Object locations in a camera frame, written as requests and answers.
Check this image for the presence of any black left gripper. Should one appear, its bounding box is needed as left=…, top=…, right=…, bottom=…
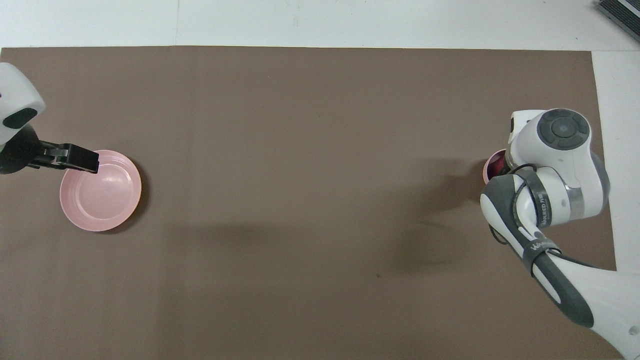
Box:
left=0, top=124, right=100, bottom=175

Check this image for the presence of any dark red apple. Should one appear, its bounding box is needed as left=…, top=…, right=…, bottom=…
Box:
left=489, top=152, right=510, bottom=179

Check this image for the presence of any pink plate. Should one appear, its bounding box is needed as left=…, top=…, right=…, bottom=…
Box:
left=59, top=149, right=143, bottom=233

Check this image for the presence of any pink bowl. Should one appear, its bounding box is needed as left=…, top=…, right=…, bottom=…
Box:
left=482, top=148, right=511, bottom=185

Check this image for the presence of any brown table mat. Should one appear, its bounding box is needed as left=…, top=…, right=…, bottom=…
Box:
left=0, top=46, right=627, bottom=360

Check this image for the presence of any dark ribbed device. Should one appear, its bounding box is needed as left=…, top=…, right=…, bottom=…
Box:
left=595, top=0, right=640, bottom=29

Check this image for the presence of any black velcro cable strap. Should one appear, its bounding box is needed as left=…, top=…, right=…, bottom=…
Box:
left=520, top=239, right=562, bottom=264
left=525, top=172, right=552, bottom=227

